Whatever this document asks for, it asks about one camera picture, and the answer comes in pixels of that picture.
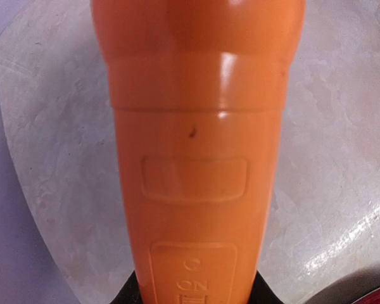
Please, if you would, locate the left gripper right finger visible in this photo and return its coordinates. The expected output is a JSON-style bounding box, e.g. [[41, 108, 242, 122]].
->
[[247, 271, 284, 304]]

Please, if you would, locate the orange microphone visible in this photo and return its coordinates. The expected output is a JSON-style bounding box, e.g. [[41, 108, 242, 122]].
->
[[91, 1, 306, 303]]

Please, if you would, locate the red floral plate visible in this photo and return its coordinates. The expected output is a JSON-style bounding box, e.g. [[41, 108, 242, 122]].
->
[[306, 266, 380, 303]]

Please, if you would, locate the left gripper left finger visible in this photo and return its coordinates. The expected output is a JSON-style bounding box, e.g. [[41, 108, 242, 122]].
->
[[110, 272, 143, 304]]

